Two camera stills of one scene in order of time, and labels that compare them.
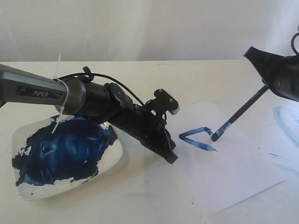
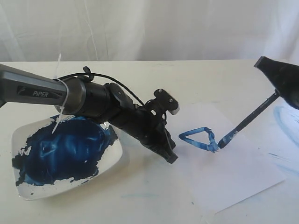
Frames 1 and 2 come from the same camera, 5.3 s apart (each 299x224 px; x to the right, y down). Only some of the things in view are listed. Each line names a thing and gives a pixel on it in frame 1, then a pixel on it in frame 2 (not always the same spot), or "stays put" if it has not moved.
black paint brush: (216, 136) -> (223, 142)
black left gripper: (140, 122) stays put
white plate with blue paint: (46, 164) stays put
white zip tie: (62, 108) stays put
